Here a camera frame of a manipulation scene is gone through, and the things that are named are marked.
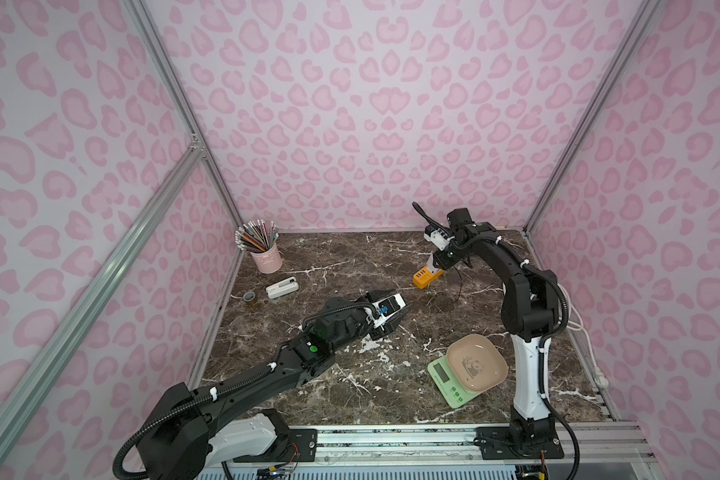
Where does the orange power strip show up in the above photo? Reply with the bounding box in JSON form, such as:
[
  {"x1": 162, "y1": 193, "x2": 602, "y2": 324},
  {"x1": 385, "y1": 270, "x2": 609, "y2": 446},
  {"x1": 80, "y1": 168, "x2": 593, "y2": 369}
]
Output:
[{"x1": 412, "y1": 265, "x2": 444, "y2": 289}]

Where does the green electronic scale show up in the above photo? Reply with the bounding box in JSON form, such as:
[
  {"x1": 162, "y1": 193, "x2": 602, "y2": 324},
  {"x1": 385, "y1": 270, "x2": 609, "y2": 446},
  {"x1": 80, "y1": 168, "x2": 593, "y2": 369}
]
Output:
[{"x1": 427, "y1": 356, "x2": 484, "y2": 410}]

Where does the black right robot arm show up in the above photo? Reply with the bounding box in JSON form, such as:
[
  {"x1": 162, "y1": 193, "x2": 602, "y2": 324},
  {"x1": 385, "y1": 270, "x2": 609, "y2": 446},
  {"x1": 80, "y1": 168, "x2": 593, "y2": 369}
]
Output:
[{"x1": 412, "y1": 202, "x2": 581, "y2": 479}]

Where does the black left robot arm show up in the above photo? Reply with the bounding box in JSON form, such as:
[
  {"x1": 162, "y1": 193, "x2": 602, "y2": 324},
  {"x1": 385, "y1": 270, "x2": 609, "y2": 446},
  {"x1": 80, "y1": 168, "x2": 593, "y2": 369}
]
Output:
[{"x1": 112, "y1": 290, "x2": 408, "y2": 479}]

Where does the white rectangular remote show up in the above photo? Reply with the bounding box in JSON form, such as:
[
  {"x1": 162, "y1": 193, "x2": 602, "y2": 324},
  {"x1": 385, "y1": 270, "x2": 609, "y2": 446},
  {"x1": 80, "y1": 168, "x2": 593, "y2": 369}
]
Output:
[{"x1": 265, "y1": 277, "x2": 299, "y2": 300}]

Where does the pink pencil cup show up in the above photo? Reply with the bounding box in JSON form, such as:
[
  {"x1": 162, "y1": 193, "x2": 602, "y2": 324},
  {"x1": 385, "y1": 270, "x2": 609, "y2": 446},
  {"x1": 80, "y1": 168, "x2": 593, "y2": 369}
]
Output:
[{"x1": 250, "y1": 245, "x2": 284, "y2": 274}]

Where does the bundle of coloured pencils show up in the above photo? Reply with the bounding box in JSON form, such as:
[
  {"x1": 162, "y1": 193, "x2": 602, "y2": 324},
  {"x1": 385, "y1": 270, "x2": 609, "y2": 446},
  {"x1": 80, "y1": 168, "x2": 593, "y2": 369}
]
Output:
[{"x1": 235, "y1": 220, "x2": 279, "y2": 253}]

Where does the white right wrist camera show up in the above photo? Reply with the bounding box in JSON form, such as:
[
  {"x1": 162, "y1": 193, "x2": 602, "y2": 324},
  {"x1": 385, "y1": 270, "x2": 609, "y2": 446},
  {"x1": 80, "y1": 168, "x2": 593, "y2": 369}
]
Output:
[{"x1": 424, "y1": 225, "x2": 454, "y2": 251}]

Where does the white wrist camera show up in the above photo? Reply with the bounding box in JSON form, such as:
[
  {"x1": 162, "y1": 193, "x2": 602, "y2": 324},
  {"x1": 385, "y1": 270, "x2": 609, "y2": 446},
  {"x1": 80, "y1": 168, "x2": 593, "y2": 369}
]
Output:
[
  {"x1": 424, "y1": 225, "x2": 454, "y2": 251},
  {"x1": 371, "y1": 293, "x2": 409, "y2": 331}
]

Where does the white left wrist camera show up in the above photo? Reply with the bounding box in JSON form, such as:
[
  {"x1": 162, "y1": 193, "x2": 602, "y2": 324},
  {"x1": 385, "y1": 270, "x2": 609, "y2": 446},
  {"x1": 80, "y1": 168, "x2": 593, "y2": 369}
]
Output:
[{"x1": 371, "y1": 293, "x2": 409, "y2": 331}]

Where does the white power strip cable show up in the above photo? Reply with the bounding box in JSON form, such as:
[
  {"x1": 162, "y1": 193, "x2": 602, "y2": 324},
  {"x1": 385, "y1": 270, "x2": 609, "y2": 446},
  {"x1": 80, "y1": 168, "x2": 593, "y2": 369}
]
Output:
[{"x1": 557, "y1": 281, "x2": 610, "y2": 388}]

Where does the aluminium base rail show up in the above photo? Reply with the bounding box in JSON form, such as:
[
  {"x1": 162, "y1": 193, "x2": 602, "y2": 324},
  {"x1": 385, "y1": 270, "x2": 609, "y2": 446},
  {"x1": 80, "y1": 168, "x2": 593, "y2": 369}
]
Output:
[{"x1": 191, "y1": 421, "x2": 661, "y2": 480}]

